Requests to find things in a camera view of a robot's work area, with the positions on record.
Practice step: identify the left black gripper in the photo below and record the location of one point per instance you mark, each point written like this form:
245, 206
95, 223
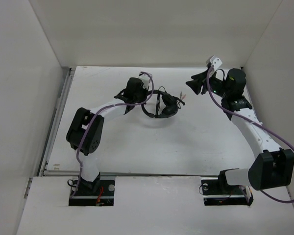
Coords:
145, 92

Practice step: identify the front aluminium rail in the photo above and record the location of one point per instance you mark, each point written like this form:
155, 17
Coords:
74, 173

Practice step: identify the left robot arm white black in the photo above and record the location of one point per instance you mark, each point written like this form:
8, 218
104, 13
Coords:
86, 128

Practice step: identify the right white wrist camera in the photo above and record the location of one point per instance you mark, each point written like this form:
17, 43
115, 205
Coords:
213, 63

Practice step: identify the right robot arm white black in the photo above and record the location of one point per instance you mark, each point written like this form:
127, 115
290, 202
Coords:
273, 165

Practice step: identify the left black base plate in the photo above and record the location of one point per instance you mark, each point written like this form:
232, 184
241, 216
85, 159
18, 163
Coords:
97, 194

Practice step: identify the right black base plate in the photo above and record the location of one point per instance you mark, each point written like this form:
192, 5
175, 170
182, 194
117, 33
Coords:
214, 195

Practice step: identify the black headphones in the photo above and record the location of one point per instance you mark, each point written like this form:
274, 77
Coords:
167, 105

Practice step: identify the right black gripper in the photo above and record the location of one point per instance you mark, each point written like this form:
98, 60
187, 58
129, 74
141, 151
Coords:
199, 80

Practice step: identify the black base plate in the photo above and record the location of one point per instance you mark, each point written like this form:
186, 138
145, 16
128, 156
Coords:
97, 194
214, 195

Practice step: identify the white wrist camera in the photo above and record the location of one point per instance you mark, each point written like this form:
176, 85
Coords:
145, 77
213, 63

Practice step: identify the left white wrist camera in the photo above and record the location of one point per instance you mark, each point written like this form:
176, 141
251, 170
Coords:
145, 77

